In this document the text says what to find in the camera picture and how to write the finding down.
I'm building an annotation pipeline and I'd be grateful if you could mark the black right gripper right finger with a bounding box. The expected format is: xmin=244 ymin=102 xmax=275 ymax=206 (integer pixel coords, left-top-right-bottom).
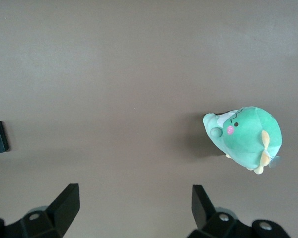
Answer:
xmin=188 ymin=184 xmax=289 ymax=238

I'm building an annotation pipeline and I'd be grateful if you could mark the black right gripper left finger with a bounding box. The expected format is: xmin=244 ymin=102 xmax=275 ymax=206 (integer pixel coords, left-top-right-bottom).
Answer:
xmin=0 ymin=183 xmax=80 ymax=238

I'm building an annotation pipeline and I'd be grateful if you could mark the green dinosaur plush toy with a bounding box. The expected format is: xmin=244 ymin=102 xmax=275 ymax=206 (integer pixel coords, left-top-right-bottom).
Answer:
xmin=202 ymin=106 xmax=283 ymax=175

